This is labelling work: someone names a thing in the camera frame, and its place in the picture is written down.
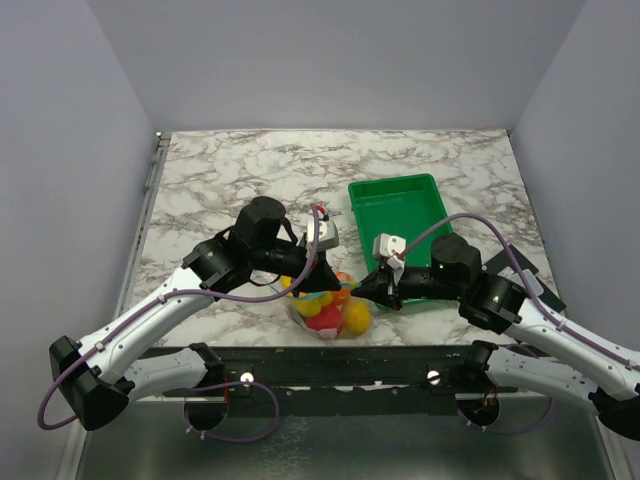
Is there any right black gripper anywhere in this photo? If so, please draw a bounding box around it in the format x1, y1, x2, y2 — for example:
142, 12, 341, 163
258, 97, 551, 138
351, 260, 464, 309

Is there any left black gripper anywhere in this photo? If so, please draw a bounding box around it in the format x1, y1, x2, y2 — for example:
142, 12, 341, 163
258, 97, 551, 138
252, 241, 342, 297

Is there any orange fruit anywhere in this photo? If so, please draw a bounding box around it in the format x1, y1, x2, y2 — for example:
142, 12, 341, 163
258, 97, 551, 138
331, 271, 356, 306

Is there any yellow banana bunch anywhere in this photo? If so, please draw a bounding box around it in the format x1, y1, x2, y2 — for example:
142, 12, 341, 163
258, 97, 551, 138
286, 292, 333, 317

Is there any yellow lemon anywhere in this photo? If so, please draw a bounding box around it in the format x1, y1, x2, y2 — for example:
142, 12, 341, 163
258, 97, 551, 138
342, 299, 371, 335

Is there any red apple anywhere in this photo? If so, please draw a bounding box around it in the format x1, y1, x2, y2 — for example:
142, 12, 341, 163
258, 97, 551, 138
306, 305, 343, 339

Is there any clear zip bag teal zipper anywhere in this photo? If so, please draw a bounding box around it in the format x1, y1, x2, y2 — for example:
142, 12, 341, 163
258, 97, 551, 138
275, 271, 372, 340

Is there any green plastic tray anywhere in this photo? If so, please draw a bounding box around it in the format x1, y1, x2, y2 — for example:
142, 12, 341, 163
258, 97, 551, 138
347, 173, 459, 312

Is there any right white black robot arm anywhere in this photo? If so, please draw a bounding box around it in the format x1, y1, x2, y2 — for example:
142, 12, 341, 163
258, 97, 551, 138
351, 234, 639, 440

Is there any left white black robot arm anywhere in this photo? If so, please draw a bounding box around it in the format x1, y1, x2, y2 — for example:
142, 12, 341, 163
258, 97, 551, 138
37, 196, 341, 431

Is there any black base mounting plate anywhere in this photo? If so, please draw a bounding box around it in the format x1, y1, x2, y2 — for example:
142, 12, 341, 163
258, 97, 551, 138
149, 343, 521, 416

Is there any black digital scale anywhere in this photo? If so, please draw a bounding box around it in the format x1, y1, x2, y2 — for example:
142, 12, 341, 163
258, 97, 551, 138
483, 244, 566, 313

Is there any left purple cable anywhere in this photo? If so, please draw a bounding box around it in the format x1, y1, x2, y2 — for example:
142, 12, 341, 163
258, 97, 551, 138
37, 202, 329, 444

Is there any purple cable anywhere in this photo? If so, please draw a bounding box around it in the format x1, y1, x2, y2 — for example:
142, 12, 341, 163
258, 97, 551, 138
394, 212, 640, 435
37, 202, 329, 444

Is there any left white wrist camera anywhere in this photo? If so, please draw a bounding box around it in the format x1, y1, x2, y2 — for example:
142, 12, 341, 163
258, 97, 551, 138
306, 219, 339, 252

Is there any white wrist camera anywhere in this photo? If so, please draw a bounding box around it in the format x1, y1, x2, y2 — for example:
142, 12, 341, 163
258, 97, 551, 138
306, 219, 339, 252
372, 233, 406, 269

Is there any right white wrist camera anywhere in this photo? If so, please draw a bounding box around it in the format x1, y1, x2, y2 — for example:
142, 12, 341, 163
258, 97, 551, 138
372, 233, 406, 269

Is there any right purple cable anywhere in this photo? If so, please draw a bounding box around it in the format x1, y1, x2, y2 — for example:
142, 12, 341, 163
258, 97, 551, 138
394, 212, 640, 435

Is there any aluminium frame rail left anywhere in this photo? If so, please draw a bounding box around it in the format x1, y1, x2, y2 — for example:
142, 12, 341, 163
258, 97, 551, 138
113, 132, 172, 320

